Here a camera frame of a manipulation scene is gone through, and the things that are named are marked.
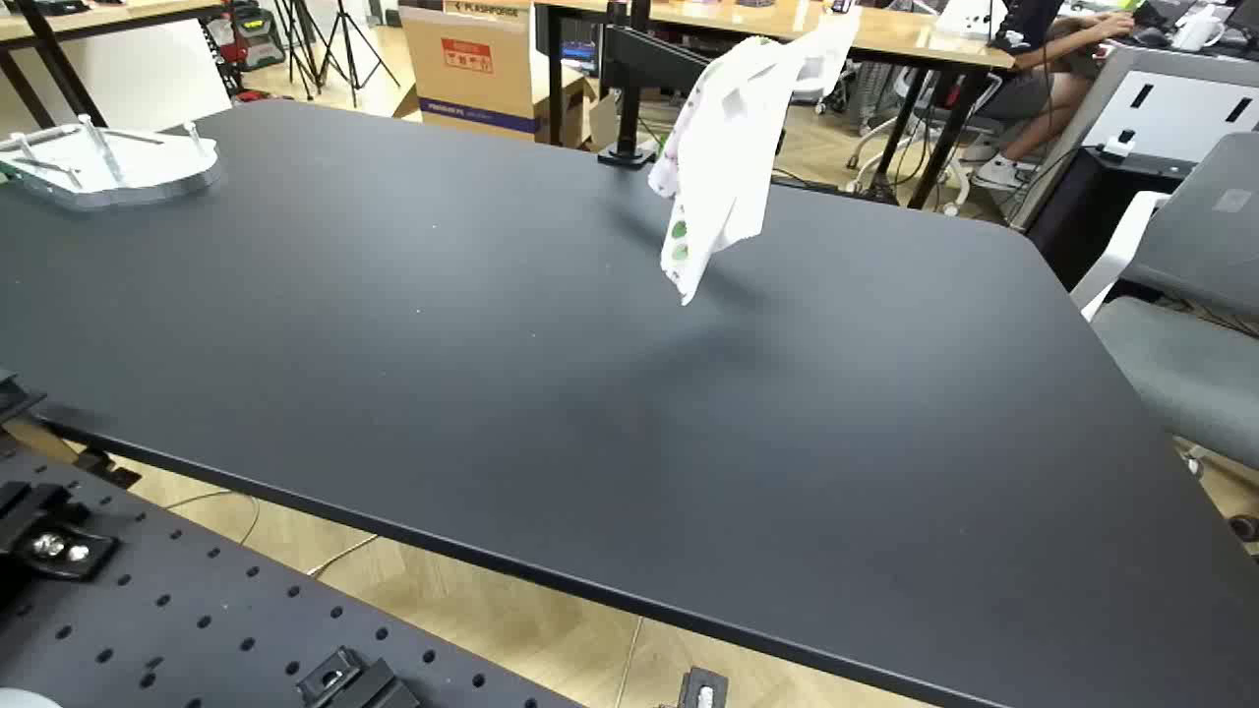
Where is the clear plastic rack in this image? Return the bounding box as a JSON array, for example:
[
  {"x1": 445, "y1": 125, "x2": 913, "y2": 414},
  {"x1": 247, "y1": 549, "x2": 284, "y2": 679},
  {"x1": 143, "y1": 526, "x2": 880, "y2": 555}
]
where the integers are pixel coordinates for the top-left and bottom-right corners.
[{"x1": 0, "y1": 114, "x2": 226, "y2": 215}]

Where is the black bracket with silver bolts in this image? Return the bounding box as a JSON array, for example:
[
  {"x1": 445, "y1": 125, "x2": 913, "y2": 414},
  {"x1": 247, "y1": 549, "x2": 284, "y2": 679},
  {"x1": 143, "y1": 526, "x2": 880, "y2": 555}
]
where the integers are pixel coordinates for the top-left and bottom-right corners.
[{"x1": 0, "y1": 475, "x2": 128, "y2": 587}]

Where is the long wooden table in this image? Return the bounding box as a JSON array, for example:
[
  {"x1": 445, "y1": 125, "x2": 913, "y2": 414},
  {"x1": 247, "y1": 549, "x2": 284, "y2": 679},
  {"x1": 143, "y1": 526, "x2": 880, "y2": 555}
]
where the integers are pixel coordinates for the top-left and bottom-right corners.
[{"x1": 537, "y1": 0, "x2": 1023, "y2": 212}]

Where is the black tripod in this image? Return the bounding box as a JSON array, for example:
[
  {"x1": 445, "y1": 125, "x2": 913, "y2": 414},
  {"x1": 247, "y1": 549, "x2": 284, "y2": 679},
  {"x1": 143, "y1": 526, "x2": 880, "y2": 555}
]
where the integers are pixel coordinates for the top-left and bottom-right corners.
[{"x1": 280, "y1": 0, "x2": 407, "y2": 101}]

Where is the black clamp block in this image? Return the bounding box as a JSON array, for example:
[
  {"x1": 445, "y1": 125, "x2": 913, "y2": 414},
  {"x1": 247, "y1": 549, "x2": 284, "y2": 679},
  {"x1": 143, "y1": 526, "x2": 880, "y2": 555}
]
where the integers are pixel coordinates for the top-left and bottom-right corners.
[{"x1": 297, "y1": 641, "x2": 433, "y2": 708}]

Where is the white board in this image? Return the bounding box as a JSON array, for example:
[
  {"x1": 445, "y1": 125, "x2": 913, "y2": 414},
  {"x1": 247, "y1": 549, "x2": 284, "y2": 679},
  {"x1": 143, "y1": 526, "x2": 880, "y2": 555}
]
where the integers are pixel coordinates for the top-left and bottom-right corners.
[{"x1": 54, "y1": 14, "x2": 238, "y2": 139}]

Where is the white cloth with green print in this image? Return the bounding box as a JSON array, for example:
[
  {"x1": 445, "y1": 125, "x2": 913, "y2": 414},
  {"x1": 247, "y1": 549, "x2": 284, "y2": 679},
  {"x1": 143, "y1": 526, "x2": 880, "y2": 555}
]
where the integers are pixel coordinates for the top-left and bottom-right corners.
[{"x1": 644, "y1": 7, "x2": 865, "y2": 309}]

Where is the black perforated mounting board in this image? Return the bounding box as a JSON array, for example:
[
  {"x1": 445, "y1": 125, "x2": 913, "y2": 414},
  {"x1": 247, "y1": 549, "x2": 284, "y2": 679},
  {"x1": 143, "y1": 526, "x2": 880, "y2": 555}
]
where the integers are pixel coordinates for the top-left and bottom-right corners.
[{"x1": 0, "y1": 444, "x2": 583, "y2": 708}]

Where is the seated person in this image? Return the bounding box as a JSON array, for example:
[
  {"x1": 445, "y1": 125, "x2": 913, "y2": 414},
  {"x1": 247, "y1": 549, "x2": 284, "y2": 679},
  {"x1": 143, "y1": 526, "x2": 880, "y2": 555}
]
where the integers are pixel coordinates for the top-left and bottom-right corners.
[{"x1": 975, "y1": 0, "x2": 1147, "y2": 198}]

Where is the cardboard box with red print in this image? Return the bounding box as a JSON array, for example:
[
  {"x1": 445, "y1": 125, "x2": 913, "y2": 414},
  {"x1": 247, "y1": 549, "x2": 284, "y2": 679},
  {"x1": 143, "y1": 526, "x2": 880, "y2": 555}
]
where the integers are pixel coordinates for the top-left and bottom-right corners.
[{"x1": 399, "y1": 0, "x2": 600, "y2": 147}]

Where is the grey office chair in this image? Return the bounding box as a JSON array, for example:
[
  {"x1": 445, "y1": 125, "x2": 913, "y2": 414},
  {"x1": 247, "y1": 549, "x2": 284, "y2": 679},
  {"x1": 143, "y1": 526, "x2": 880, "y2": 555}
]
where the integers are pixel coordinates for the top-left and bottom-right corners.
[{"x1": 1086, "y1": 131, "x2": 1259, "y2": 475}]

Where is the wooden table with black legs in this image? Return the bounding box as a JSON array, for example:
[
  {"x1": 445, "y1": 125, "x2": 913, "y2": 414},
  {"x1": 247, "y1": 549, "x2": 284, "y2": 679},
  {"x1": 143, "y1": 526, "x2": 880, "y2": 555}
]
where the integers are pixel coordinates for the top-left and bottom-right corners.
[{"x1": 0, "y1": 0, "x2": 230, "y2": 135}]

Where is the grey panel with slots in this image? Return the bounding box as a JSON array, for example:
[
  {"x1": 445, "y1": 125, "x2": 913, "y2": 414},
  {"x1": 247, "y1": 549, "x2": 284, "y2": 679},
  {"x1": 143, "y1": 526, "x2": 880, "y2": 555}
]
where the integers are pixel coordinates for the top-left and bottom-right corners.
[{"x1": 1009, "y1": 43, "x2": 1259, "y2": 237}]

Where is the small black table clamp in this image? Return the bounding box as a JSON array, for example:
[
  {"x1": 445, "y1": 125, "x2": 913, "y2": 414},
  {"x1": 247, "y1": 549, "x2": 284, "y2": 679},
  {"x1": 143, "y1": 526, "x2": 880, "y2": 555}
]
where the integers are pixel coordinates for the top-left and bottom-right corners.
[{"x1": 672, "y1": 665, "x2": 731, "y2": 708}]

